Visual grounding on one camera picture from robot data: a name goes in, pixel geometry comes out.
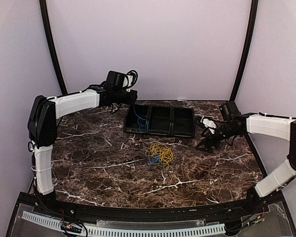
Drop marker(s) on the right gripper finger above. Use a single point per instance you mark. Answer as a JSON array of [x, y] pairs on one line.
[[212, 145], [203, 144]]

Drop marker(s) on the right black frame post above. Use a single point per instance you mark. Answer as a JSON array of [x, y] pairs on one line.
[[246, 49]]

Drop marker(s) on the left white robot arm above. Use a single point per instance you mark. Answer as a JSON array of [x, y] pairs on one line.
[[47, 111]]

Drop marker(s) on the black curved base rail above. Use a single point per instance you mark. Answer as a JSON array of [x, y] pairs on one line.
[[230, 211]]

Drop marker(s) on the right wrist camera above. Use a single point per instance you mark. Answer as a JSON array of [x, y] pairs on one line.
[[206, 123]]

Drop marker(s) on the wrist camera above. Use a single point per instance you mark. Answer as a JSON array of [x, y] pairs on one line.
[[206, 123], [130, 80]]

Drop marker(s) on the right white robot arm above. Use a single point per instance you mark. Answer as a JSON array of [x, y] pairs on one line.
[[235, 124]]

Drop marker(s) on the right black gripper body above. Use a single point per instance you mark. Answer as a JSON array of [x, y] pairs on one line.
[[218, 140]]

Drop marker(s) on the black frame post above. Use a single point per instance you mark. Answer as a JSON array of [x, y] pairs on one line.
[[246, 49], [51, 46]]

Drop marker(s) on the black three-compartment bin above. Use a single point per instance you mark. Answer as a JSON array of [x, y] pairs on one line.
[[160, 121]]

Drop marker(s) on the white slotted cable duct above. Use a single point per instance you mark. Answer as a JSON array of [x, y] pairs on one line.
[[127, 229]]

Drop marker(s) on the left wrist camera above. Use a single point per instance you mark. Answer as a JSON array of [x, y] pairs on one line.
[[130, 80]]

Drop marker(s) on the left black frame post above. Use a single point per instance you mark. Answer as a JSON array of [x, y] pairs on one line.
[[51, 46]]

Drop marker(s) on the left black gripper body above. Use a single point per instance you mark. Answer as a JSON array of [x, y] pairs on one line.
[[120, 98]]

